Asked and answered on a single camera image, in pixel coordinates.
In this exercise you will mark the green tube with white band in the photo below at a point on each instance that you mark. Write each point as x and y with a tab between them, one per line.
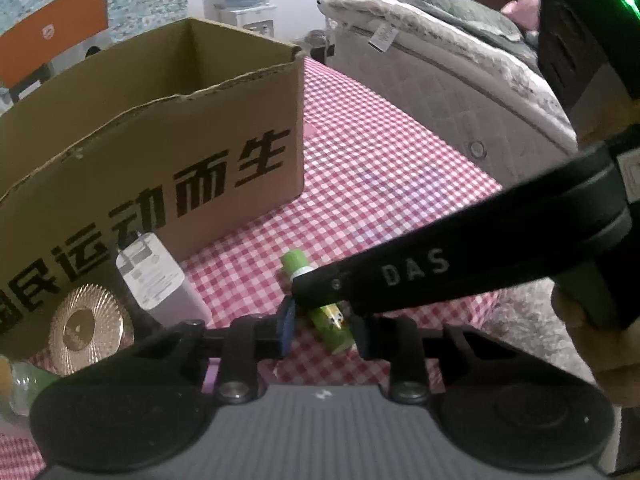
331	329

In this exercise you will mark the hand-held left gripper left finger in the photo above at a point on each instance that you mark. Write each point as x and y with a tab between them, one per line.
286	327

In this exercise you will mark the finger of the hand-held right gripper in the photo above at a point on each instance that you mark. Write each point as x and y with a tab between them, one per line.
320	287

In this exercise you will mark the pink soft cushion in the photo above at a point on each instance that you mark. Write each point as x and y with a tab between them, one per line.
522	10

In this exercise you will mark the white power adapter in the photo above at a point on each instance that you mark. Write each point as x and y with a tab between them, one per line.
160	280

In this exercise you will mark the golden ribbed metal disc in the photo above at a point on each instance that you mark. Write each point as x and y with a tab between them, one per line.
102	310

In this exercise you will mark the small dark object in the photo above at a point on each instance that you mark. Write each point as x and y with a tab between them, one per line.
320	49

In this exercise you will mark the brown cardboard box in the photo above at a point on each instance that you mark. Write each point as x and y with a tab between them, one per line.
225	110

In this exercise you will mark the person's right hand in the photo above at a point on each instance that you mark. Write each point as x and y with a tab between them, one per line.
617	370

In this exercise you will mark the orange printed appliance box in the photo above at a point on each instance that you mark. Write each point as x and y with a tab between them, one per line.
55	30

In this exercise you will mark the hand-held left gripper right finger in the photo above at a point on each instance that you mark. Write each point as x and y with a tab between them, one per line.
362	337

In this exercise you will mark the white quilted mattress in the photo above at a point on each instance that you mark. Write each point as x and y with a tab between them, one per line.
450	100

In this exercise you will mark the grey fluffy rug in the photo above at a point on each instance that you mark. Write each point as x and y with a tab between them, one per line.
530	320

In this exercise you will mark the green glass object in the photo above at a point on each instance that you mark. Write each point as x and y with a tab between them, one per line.
30	385

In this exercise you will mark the white water dispenser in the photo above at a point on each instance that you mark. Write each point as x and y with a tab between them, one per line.
250	17

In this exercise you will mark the pink checked tablecloth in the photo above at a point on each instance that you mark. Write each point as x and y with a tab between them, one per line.
375	160

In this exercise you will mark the grey blanket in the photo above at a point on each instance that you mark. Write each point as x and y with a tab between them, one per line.
465	15

